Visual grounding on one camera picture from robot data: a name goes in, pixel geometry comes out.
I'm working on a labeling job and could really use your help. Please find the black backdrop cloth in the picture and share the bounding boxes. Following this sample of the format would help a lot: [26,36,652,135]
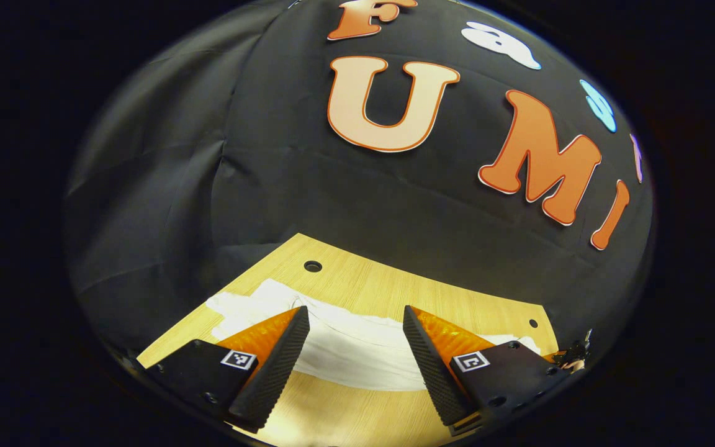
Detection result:
[65,0,655,361]

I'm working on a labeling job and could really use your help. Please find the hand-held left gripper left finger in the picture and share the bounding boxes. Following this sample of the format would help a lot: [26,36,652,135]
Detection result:
[143,305,312,434]

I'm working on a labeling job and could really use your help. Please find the white jeans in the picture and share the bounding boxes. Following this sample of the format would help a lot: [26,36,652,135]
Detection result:
[207,278,541,393]

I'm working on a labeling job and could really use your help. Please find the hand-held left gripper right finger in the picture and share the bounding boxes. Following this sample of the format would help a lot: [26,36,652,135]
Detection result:
[402,304,572,436]

